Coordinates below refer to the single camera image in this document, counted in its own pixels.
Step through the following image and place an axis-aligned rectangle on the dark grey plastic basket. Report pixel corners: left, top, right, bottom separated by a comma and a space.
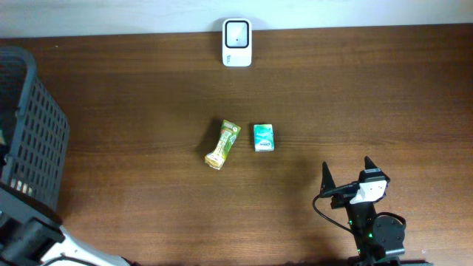
1, 47, 70, 210

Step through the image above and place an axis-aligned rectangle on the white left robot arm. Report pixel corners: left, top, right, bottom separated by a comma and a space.
1, 184, 134, 266

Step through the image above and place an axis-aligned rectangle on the black right camera cable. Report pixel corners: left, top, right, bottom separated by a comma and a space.
312, 183, 360, 234

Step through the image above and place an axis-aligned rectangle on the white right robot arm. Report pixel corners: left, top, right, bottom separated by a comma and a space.
312, 157, 429, 266

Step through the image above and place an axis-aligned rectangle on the green snack stick pack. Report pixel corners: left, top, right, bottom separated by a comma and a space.
205, 120, 241, 170

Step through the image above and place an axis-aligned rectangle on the green tissue pack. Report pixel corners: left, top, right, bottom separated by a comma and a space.
253, 124, 275, 151

